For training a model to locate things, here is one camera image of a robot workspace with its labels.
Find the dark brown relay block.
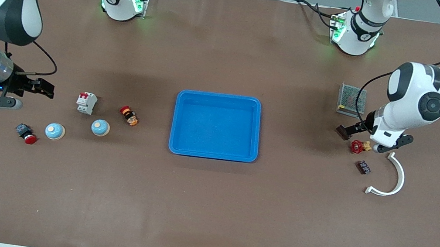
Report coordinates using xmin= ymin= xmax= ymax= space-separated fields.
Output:
xmin=334 ymin=123 xmax=352 ymax=141

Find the small dark connector block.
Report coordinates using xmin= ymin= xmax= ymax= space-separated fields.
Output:
xmin=355 ymin=159 xmax=374 ymax=176

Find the blue bell with tan base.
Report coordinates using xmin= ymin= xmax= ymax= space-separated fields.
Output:
xmin=90 ymin=117 xmax=112 ymax=139
xmin=44 ymin=121 xmax=66 ymax=142

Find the blue plastic tray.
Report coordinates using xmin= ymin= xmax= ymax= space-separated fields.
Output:
xmin=167 ymin=86 xmax=267 ymax=167

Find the red handwheel brass valve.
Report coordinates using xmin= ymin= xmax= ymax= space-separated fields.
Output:
xmin=349 ymin=138 xmax=374 ymax=157

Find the metal mesh power supply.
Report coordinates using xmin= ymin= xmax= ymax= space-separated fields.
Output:
xmin=335 ymin=82 xmax=369 ymax=119

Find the red push button dark body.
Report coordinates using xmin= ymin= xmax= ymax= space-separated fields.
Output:
xmin=13 ymin=122 xmax=40 ymax=146

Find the red yellow emergency stop button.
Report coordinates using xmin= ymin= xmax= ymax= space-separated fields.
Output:
xmin=118 ymin=105 xmax=141 ymax=127

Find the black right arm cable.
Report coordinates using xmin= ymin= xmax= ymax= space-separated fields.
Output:
xmin=0 ymin=36 xmax=61 ymax=80

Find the white circuit breaker red switch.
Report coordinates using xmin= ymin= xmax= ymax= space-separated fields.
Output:
xmin=74 ymin=91 xmax=99 ymax=116

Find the white curved plastic bracket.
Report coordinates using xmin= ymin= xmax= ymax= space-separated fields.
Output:
xmin=364 ymin=148 xmax=409 ymax=200

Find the black left base cable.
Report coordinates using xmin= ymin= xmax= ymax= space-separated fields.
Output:
xmin=292 ymin=0 xmax=345 ymax=31

